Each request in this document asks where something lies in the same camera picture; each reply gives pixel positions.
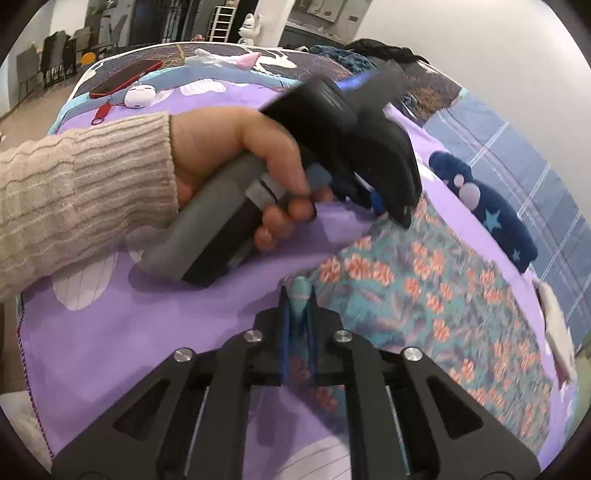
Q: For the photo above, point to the white pink soft toy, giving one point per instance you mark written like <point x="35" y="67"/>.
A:
<point x="207" y="57"/>

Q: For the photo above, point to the blue-grey plaid pillow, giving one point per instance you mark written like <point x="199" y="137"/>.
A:
<point x="531" y="152"/>

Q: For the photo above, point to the dark grey cabinet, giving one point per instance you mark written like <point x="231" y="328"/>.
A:
<point x="318" y="37"/>

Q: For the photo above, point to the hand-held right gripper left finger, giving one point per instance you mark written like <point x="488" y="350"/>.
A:
<point x="286" y="332"/>

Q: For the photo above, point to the purple floral bedsheet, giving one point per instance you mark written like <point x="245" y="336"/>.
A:
<point x="161" y="332"/>

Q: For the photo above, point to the black garment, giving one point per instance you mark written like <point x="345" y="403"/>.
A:
<point x="388" y="50"/>

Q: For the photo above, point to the dark floral pillow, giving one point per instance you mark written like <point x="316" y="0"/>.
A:
<point x="434" y="92"/>

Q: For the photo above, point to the person's left hand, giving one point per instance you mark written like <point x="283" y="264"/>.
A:
<point x="207" y="143"/>

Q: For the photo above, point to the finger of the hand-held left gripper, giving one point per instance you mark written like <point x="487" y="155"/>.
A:
<point x="401" y="184"/>

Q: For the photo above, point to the blue fuzzy blanket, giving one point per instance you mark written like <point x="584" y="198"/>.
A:
<point x="341" y="57"/>

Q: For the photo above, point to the person's left forearm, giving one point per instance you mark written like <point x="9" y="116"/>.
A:
<point x="69" y="198"/>

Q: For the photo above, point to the teal floral garment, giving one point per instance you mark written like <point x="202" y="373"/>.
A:
<point x="438" y="300"/>

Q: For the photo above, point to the grey chair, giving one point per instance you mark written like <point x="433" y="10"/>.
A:
<point x="82" y="37"/>
<point x="27" y="62"/>
<point x="53" y="46"/>

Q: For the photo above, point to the navy star fleece blanket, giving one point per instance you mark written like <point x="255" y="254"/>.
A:
<point x="503" y="226"/>

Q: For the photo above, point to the white earbuds case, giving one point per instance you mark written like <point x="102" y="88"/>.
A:
<point x="138" y="97"/>

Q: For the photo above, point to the orange round object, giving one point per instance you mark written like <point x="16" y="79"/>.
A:
<point x="87" y="57"/>

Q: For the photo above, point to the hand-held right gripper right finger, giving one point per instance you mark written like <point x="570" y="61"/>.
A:
<point x="313" y="332"/>

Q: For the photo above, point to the white step ladder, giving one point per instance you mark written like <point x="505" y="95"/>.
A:
<point x="231" y="25"/>

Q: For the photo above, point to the white rabbit figurine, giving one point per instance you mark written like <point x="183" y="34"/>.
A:
<point x="249" y="32"/>

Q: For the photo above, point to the red phone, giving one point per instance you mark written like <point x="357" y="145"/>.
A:
<point x="129" y="76"/>

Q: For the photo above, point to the white cloth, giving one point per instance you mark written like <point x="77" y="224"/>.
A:
<point x="556" y="332"/>

